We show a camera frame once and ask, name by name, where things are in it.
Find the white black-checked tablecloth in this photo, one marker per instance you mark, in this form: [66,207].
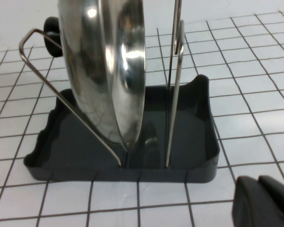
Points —
[251,94]

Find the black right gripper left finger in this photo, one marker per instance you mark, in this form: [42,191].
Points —
[251,205]

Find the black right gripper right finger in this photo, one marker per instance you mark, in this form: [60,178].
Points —
[279,192]

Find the stainless steel pot lid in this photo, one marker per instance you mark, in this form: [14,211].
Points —
[97,71]

